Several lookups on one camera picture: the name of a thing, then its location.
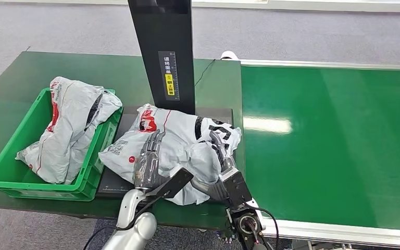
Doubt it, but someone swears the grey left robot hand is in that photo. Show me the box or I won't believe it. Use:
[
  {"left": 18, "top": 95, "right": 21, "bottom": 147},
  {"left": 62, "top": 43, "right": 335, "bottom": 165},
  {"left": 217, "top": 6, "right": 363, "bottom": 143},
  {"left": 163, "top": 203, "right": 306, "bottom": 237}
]
[{"left": 133, "top": 130, "right": 173, "bottom": 193}]

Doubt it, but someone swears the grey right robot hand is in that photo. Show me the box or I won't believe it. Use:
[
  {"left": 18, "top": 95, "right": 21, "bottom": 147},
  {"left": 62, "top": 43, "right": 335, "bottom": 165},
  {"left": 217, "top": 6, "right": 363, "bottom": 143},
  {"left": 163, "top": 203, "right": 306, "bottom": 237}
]
[{"left": 190, "top": 130, "right": 238, "bottom": 203}]

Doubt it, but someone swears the grey mailer package black print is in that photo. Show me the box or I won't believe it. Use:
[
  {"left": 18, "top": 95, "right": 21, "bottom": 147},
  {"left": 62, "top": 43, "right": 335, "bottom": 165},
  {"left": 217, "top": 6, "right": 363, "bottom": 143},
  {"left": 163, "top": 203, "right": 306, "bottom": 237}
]
[{"left": 98, "top": 103, "right": 242, "bottom": 207}]

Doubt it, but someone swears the crumpled grey mailer package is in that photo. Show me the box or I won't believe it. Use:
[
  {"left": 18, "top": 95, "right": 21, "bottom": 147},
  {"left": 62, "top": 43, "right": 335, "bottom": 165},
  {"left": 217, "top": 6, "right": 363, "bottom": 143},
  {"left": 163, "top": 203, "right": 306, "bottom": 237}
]
[{"left": 15, "top": 76, "right": 123, "bottom": 185}]

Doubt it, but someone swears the black weighing scanner device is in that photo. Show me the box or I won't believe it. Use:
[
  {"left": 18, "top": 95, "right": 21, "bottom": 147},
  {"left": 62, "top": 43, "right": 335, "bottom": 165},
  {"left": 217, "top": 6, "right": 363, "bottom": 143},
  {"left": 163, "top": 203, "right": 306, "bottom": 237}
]
[{"left": 96, "top": 0, "right": 235, "bottom": 199}]

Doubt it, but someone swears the green plastic basket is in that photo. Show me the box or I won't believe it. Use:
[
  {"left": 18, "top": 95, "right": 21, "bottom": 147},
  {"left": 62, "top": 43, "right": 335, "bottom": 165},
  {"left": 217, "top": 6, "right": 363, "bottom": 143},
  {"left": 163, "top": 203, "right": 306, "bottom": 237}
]
[{"left": 0, "top": 87, "right": 123, "bottom": 202}]

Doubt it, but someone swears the green belt conveyor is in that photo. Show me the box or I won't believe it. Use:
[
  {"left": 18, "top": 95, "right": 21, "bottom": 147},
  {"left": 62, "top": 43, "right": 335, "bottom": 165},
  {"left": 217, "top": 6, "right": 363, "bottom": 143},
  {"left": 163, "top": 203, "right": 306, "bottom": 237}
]
[{"left": 240, "top": 59, "right": 400, "bottom": 250}]

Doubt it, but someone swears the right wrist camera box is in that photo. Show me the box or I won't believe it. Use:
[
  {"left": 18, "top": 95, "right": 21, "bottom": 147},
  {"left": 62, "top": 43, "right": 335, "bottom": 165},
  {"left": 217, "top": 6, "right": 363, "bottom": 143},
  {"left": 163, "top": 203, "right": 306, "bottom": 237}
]
[{"left": 218, "top": 167, "right": 253, "bottom": 209}]

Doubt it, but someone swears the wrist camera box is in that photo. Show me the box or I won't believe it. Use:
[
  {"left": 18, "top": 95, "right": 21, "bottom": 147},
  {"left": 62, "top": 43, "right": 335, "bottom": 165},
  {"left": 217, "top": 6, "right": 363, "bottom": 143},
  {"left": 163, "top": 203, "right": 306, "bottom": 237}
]
[
  {"left": 218, "top": 167, "right": 253, "bottom": 209},
  {"left": 151, "top": 168, "right": 194, "bottom": 200}
]

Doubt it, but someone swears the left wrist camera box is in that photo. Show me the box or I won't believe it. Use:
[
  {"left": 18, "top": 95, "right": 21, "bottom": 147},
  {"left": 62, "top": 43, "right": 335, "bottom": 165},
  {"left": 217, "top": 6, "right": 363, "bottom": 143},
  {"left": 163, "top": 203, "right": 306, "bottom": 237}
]
[{"left": 151, "top": 168, "right": 194, "bottom": 200}]

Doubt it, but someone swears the thin black table cable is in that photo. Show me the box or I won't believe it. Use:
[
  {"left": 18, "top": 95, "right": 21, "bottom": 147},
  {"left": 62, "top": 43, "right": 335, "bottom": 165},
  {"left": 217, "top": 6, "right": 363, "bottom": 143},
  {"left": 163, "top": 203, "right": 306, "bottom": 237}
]
[{"left": 194, "top": 59, "right": 217, "bottom": 88}]

